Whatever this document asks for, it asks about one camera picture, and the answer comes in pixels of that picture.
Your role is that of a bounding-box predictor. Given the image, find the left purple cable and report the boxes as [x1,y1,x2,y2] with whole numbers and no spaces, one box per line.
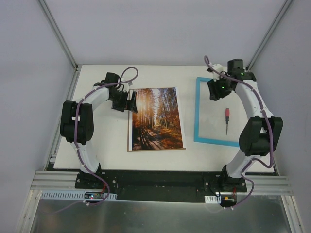
[51,67,139,216]

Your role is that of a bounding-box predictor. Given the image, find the brown fibreboard frame backing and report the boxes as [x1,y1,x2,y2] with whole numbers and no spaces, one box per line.
[127,86,187,153]

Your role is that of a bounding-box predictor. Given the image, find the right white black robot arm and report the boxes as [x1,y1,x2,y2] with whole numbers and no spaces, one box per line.
[204,56,283,192]

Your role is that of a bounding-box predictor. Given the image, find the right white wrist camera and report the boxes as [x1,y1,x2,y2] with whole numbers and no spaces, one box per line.
[207,63,224,81]

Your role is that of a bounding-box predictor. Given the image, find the aluminium front rail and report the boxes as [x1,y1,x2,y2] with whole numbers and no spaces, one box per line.
[31,171,294,196]

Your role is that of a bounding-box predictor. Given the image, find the right grey cable duct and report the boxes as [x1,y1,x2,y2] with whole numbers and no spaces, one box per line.
[204,196,222,204]

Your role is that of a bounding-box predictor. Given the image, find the right aluminium corner post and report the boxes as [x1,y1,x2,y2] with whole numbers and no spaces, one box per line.
[245,0,294,71]

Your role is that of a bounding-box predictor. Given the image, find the left grey cable duct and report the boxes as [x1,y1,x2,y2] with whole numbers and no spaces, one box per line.
[41,190,107,201]

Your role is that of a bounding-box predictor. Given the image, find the grey cable duct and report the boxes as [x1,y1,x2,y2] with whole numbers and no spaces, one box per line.
[204,196,222,204]
[41,190,107,201]

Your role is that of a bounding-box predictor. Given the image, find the aluminium corner post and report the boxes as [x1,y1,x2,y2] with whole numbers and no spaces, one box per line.
[245,0,294,71]
[37,0,78,71]

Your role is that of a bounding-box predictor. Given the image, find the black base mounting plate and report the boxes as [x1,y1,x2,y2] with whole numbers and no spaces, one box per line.
[75,170,247,203]

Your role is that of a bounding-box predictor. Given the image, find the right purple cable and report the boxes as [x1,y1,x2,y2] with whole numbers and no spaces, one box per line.
[203,55,275,214]

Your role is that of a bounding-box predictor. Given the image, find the left aluminium corner post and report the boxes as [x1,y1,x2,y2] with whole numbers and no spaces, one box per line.
[37,0,78,71]

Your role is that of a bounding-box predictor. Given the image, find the red handled screwdriver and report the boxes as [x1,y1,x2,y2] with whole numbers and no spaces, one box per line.
[225,108,230,134]

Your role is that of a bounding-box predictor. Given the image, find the purple cable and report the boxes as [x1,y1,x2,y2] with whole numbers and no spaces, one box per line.
[51,67,139,216]
[203,55,275,214]

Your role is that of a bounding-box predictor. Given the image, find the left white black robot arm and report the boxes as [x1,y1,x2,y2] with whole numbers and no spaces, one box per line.
[60,72,138,189]

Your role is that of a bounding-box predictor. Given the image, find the blue wooden picture frame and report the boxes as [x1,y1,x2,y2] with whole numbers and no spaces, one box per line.
[194,77,239,148]

